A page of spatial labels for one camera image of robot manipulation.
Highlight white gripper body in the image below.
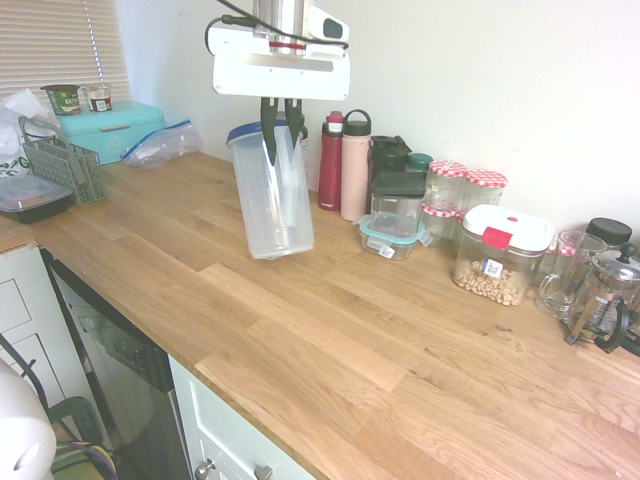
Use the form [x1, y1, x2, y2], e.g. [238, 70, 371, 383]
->
[208, 22, 351, 101]

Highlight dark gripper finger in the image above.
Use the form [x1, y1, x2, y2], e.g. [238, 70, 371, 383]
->
[259, 97, 280, 167]
[284, 98, 305, 150]

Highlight clear plastic pitcher blue lid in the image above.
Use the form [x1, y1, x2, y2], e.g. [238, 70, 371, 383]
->
[225, 119, 316, 261]

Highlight red water bottle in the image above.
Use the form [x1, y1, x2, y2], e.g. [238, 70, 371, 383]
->
[318, 110, 346, 212]

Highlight pink water bottle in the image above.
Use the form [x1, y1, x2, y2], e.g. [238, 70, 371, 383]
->
[340, 109, 374, 222]

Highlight black shaker bottle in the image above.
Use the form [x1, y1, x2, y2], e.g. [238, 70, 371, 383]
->
[368, 134, 412, 214]

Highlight clear zip bag blue seal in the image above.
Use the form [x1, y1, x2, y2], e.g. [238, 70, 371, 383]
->
[119, 118, 204, 170]

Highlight square container black lid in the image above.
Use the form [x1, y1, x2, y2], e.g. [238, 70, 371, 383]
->
[369, 171, 427, 236]

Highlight glass jar dark green lid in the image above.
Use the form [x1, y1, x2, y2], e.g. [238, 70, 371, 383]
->
[405, 152, 435, 174]

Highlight glass container teal clip lid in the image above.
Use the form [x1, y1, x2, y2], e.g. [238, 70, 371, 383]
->
[352, 211, 432, 262]

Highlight teal metal bread box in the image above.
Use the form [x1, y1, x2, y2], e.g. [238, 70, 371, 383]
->
[55, 99, 164, 166]

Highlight glass jar red gingham lid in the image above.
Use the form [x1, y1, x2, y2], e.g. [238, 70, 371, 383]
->
[427, 159, 469, 211]
[452, 209, 470, 257]
[462, 169, 507, 214]
[420, 202, 464, 249]

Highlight red and white yogurt cup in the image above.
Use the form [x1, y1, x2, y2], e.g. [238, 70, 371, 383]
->
[82, 82, 114, 112]

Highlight white blind wand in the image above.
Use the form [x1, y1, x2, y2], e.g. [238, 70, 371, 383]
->
[85, 0, 104, 81]

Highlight grey cutlery basket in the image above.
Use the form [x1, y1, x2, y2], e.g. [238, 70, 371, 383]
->
[18, 115, 109, 206]

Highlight green oatmeal cup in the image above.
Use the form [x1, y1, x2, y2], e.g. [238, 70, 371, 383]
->
[40, 83, 82, 116]

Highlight white window blinds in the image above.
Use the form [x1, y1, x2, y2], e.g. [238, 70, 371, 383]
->
[0, 0, 132, 109]

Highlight black takeout container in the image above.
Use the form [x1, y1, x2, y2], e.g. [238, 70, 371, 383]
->
[0, 175, 75, 225]

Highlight white plastic bag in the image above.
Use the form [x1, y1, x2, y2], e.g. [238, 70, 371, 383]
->
[0, 88, 61, 181]

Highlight cereal container white lid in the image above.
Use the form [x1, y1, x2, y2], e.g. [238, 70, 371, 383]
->
[452, 204, 557, 307]

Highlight black dishwasher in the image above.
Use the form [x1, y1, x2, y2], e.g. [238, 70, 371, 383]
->
[42, 249, 191, 480]

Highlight pale cabinet drawer front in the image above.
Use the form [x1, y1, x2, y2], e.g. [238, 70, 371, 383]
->
[168, 355, 321, 480]

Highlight white cabinet with panel doors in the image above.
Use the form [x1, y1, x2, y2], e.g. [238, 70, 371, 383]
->
[0, 244, 109, 451]

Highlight clear glass mug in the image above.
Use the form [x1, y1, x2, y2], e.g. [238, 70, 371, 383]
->
[534, 229, 609, 321]

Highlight jar with black lid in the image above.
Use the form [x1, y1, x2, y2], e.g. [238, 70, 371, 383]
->
[585, 216, 634, 251]

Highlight glass french press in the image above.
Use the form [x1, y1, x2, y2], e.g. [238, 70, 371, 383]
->
[564, 242, 640, 354]

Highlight white and grey wrist camera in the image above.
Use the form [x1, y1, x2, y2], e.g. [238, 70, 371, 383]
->
[306, 5, 351, 43]

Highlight thin black camera cable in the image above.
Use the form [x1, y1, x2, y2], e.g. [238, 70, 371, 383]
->
[203, 0, 350, 56]

